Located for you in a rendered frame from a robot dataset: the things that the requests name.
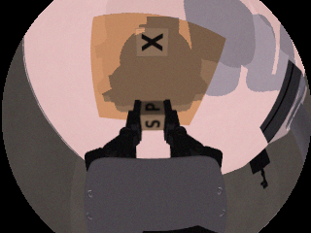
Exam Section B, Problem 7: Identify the orange flat mat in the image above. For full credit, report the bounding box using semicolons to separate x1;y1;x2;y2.
90;13;225;125

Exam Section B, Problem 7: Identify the wooden letter block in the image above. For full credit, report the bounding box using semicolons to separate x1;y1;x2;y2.
140;101;165;131
135;27;170;57

